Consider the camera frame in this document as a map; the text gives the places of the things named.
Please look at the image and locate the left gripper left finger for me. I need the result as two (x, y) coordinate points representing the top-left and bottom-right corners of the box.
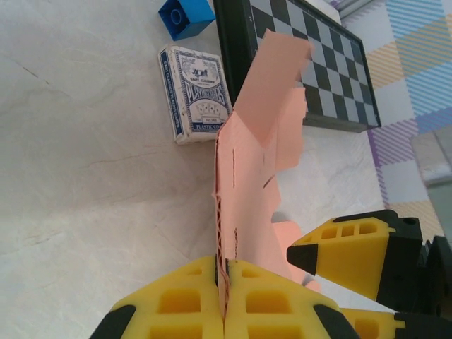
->
(90, 254), (227, 339)

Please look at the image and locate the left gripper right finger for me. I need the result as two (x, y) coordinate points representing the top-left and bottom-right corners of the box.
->
(222, 259), (359, 339)

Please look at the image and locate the pink paper box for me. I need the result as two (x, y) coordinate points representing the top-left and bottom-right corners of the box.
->
(211, 30), (324, 319)

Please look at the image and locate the black grey chessboard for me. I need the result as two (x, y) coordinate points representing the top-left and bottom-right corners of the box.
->
(211, 0), (383, 133)

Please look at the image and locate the blue playing cards pack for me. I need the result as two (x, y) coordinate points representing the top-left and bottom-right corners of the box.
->
(157, 42), (234, 146)

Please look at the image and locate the blue toy brick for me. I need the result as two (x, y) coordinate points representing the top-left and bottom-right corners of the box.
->
(157, 0), (216, 42)

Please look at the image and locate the thin aluminium wall rail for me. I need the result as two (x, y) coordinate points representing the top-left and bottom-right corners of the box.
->
(335, 0), (389, 18)

